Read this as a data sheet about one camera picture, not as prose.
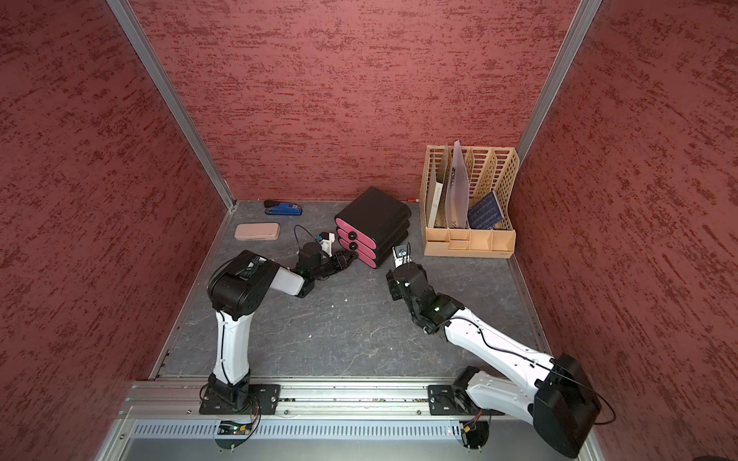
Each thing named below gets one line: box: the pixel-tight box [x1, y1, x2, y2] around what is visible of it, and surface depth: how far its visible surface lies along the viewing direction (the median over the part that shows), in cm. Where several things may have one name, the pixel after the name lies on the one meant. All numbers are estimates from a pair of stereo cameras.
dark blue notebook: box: [467, 191, 505, 230], surface depth 105 cm
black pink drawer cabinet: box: [334, 186, 412, 269], surface depth 98 cm
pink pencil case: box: [234, 222, 281, 242], surface depth 112 cm
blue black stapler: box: [263, 198, 303, 217], surface depth 120 cm
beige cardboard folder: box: [427, 145, 450, 228], surface depth 92 cm
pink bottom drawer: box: [338, 238, 378, 269], surface depth 99 cm
